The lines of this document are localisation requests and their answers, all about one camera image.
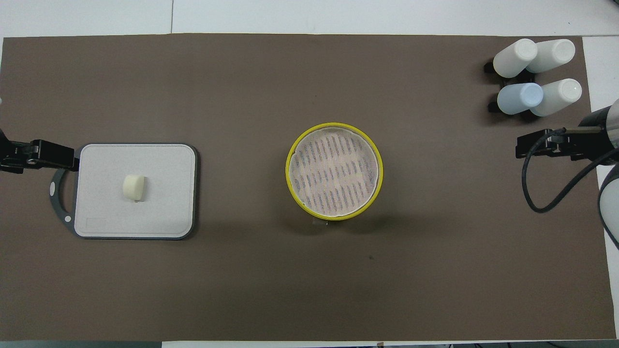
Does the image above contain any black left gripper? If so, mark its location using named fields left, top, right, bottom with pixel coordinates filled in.
left=0, top=128, right=80, bottom=174

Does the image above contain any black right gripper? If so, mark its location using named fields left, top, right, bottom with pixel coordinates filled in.
left=516, top=107, right=611, bottom=163

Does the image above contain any white steamed bun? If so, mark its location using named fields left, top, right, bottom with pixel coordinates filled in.
left=122, top=174, right=147, bottom=202

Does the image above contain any yellow steamer lid tier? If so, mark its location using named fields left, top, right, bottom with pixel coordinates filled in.
left=285, top=122, right=384, bottom=221

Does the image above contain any light blue plastic cup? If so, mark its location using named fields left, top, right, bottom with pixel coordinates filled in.
left=497, top=83, right=544, bottom=115

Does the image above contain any white plastic cup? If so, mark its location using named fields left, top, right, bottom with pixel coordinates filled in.
left=530, top=78, right=583, bottom=117
left=493, top=39, right=538, bottom=78

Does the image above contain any black cup rack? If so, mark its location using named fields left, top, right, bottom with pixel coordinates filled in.
left=484, top=59, right=538, bottom=114

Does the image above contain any white cup blue rim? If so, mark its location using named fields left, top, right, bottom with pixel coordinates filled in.
left=526, top=39, right=576, bottom=74

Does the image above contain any white cutting board grey rim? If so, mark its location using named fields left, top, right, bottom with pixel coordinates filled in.
left=48, top=142, right=199, bottom=241

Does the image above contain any brown table mat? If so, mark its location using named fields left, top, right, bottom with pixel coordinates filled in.
left=0, top=33, right=616, bottom=343

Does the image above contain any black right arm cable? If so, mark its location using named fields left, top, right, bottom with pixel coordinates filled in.
left=521, top=128, right=619, bottom=213

